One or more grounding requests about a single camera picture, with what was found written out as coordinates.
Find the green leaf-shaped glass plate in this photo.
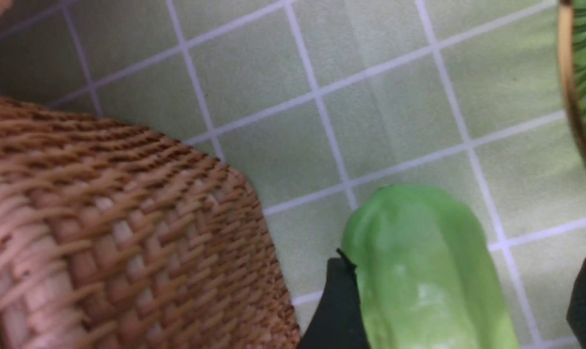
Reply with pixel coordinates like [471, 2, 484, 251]
[558, 0, 586, 168]

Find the woven wicker basket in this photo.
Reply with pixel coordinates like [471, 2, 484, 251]
[0, 98, 301, 349]

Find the green cucumber toy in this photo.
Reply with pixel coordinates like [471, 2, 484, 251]
[341, 185, 520, 349]

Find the green checkered tablecloth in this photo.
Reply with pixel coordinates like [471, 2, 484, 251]
[0, 0, 586, 349]

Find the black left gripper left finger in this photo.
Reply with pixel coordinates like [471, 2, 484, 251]
[298, 248, 370, 349]

